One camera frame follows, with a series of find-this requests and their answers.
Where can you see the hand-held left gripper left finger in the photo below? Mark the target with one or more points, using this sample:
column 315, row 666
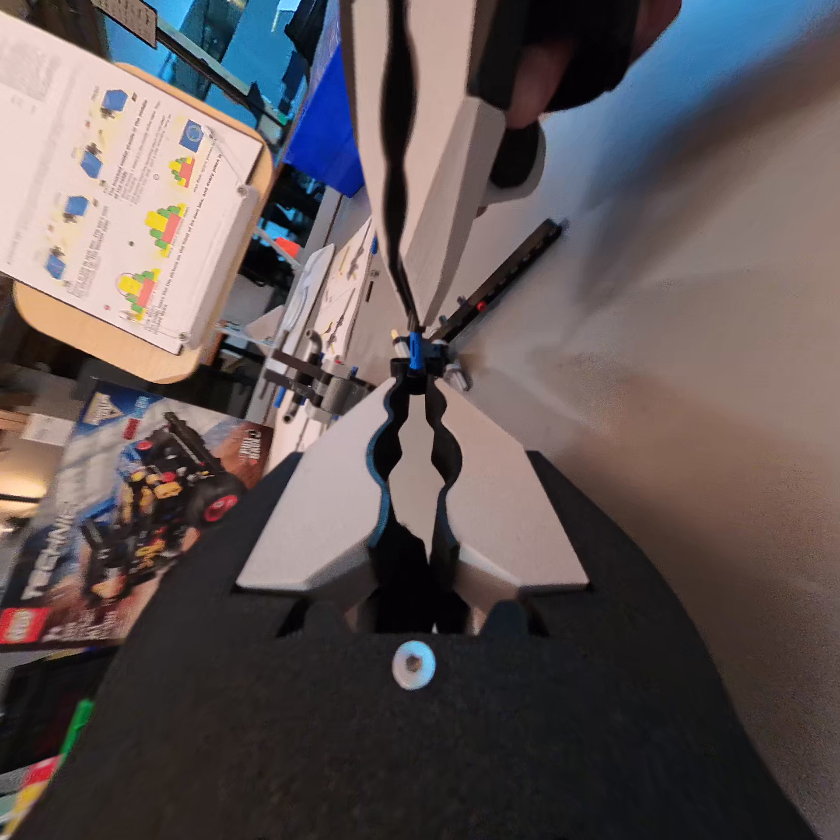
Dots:
column 315, row 518

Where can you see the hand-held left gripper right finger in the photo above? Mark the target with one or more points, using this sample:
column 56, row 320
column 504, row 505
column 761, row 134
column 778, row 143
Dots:
column 518, row 518

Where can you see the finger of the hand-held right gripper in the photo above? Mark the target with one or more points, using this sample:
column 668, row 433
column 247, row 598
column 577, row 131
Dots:
column 446, row 164
column 371, row 131

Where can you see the black lego beam assembly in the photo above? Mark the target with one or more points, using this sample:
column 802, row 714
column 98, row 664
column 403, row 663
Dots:
column 518, row 262

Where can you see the blue lego pin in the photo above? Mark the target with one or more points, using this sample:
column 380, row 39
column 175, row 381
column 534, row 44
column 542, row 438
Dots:
column 416, row 348

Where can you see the grey lego chassis model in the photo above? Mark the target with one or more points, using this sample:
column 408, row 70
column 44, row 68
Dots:
column 341, row 394

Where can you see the open lego instruction booklet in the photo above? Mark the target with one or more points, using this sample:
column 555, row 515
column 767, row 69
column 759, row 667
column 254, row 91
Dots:
column 348, row 289

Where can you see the lego set box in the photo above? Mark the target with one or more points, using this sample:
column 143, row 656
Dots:
column 98, row 512

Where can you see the person's right hand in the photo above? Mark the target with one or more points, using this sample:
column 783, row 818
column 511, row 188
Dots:
column 538, row 79

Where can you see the blue plastic bin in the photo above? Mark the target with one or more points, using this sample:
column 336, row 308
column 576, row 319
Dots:
column 328, row 131

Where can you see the white tablet stand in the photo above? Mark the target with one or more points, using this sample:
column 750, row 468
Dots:
column 308, row 289

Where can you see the instruction sheet on wooden board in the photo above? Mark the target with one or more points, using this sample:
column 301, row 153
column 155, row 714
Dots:
column 98, row 164

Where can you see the white paper notice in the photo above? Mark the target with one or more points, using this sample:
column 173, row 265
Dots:
column 48, row 430

